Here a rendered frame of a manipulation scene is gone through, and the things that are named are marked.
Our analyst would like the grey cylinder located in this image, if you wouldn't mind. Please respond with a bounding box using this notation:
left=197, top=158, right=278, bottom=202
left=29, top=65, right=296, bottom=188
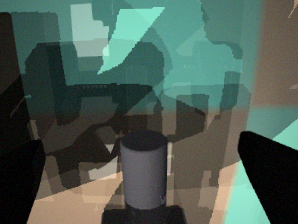
left=120, top=129, right=169, bottom=224

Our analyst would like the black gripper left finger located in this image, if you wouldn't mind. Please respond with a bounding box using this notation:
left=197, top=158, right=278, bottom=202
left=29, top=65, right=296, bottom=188
left=0, top=140, right=47, bottom=224

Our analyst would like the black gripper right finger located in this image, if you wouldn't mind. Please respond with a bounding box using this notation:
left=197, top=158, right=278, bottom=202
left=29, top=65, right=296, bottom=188
left=238, top=131, right=298, bottom=224

